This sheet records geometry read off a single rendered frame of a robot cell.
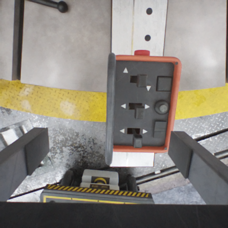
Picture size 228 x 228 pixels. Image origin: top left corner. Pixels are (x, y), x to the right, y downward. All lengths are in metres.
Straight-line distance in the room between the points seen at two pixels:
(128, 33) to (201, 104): 0.97
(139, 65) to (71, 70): 0.55
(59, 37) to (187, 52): 0.62
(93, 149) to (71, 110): 0.35
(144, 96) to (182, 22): 0.62
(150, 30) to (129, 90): 0.19
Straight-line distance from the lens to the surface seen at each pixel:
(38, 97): 1.24
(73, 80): 0.83
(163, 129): 0.36
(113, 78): 0.22
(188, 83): 0.90
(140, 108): 0.28
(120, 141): 0.36
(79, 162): 1.33
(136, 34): 0.45
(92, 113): 1.17
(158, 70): 0.34
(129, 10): 0.46
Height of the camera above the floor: 1.12
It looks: 75 degrees down
